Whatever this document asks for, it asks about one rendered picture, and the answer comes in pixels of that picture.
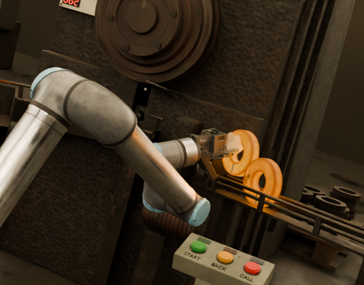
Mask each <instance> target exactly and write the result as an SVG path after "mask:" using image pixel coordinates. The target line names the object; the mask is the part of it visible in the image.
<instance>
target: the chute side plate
mask: <svg viewBox="0 0 364 285"><path fill-rule="evenodd" d="M29 104H30V103H28V102H22V101H17V100H16V102H15V107H14V112H13V115H12V120H11V121H14V122H18V121H19V120H20V118H21V117H22V116H23V114H24V113H25V111H26V110H27V108H28V105H29ZM65 133H69V134H72V135H77V136H81V137H86V138H89V139H94V140H95V138H94V137H92V136H91V135H90V134H89V133H87V132H86V131H85V130H83V129H81V128H80V127H78V126H77V125H75V124H72V125H71V127H70V128H69V129H68V131H67V132H65ZM144 134H145V135H146V136H147V137H148V138H150V134H147V133H144Z"/></svg>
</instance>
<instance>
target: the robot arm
mask: <svg viewBox="0 0 364 285"><path fill-rule="evenodd" d="M31 90H32V91H31V99H32V101H31V103H30V104H29V105H28V108H27V110H26V111H25V113H24V114H23V116H22V117H21V118H20V120H19V121H18V123H17V124H16V126H15V127H14V129H13V130H12V131H11V133H10V134H9V136H8V137H7V139H6V140H5V141H4V143H3V144H2V146H1V147H0V227H1V226H2V224H3V223H4V221H5V220H6V218H7V217H8V215H9V214H10V213H11V211H12V209H13V208H14V207H15V205H16V204H17V202H18V201H19V199H20V198H21V197H22V195H23V193H24V192H25V190H26V189H27V188H28V186H29V185H30V183H31V182H32V180H33V179H34V177H35V176H36V174H37V173H38V171H39V170H40V168H41V167H42V166H43V164H44V163H45V161H46V160H47V158H48V157H49V156H50V154H51V152H52V151H53V149H54V148H55V146H56V145H57V144H58V142H59V141H60V139H61V138H62V136H63V135H64V133H65V132H67V131H68V129H69V128H70V127H71V125H72V124H75V125H77V126H78V127H80V128H81V129H83V130H85V131H86V132H87V133H89V134H90V135H91V136H92V137H94V138H95V139H96V140H97V141H98V142H99V143H100V144H101V145H103V146H106V147H112V148H113V149H114V150H115V151H116V152H117V153H118V154H119V155H120V156H121V157H122V158H123V159H124V160H125V161H126V162H127V163H128V164H129V165H130V166H131V167H132V168H133V169H134V170H135V171H136V172H137V173H138V175H139V176H140V177H141V178H142V179H143V180H144V189H143V204H144V206H145V207H146V208H147V209H148V210H150V211H154V212H156V213H163V212H168V213H170V214H172V215H174V216H175V217H177V218H179V219H181V220H183V221H185V222H186V223H188V224H189V225H192V226H195V227H196V226H199V225H201V224H202V223H203V222H204V221H205V219H206V218H207V216H208V214H209V211H210V207H211V206H210V203H209V201H208V200H206V198H202V197H200V196H199V195H198V194H197V193H196V192H195V191H194V190H193V188H191V187H190V186H189V185H188V184H187V183H186V182H185V180H184V179H183V178H182V177H181V176H180V174H179V173H178V172H177V171H176V170H175V169H178V168H182V167H187V166H192V165H194V164H196V162H197V163H198V165H199V167H200V168H201V170H202V172H203V174H204V176H205V177H206V178H208V179H211V180H215V179H216V178H217V174H216V172H215V170H214V168H213V167H212V165H211V163H210V161H209V159H211V158H212V159H222V158H227V157H232V156H235V155H237V154H238V153H239V152H241V151H242V150H243V146H242V144H241V140H240V136H238V135H237V136H234V134H233V133H232V132H229V133H228V134H225V133H223V132H221V131H219V130H217V129H215V128H212V129H205V130H202V132H201V135H195V134H190V138H189V137H187V138H183V139H177V140H172V141H165V142H159V143H152V142H151V141H150V139H149V138H148V137H147V136H146V135H145V134H144V133H143V131H142V130H141V129H140V128H139V127H138V126H137V118H136V115H135V113H134V112H133V111H132V110H131V108H130V107H129V106H128V105H127V104H126V103H124V102H123V101H122V100H121V99H120V98H119V97H117V96H116V95H115V94H114V93H112V92H111V91H109V90H108V89H106V88H105V87H103V86H102V85H100V84H98V83H96V82H94V81H91V80H88V79H86V78H84V77H82V76H79V75H77V74H75V73H74V72H72V71H70V70H66V69H62V68H59V67H53V68H48V69H47V70H45V71H43V72H42V73H40V74H39V75H38V76H37V77H36V78H35V80H34V82H33V84H32V86H31Z"/></svg>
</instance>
